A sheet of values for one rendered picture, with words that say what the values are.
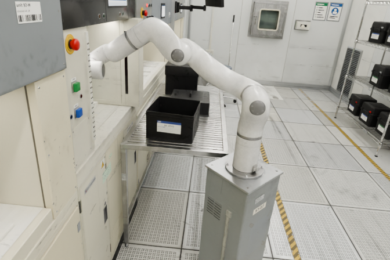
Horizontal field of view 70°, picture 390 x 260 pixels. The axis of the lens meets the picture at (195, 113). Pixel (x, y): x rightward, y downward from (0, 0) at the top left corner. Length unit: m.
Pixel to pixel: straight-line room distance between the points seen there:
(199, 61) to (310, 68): 5.06
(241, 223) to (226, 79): 0.67
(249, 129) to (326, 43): 5.03
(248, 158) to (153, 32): 0.70
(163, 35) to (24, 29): 0.55
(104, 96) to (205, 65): 0.84
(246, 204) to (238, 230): 0.16
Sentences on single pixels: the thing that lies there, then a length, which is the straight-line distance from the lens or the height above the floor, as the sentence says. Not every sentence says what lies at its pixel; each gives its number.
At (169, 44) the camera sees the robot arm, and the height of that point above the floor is 1.35.
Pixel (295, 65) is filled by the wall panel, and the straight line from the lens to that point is 6.09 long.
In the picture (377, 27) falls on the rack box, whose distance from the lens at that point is 4.42.
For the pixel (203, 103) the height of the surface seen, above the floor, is 0.86.
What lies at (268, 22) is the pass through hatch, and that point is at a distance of 5.71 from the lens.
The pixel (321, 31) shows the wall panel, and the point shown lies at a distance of 6.13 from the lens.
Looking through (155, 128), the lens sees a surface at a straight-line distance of 1.60.
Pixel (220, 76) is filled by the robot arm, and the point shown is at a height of 1.22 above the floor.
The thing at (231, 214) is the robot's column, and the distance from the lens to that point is 1.43.
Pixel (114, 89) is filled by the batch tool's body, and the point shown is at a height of 0.97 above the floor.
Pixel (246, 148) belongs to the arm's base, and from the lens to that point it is 1.32.
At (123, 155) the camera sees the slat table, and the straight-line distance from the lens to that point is 1.63.
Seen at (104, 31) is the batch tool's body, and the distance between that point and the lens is 1.77.
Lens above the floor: 1.51
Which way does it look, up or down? 22 degrees down
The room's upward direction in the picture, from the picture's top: 4 degrees clockwise
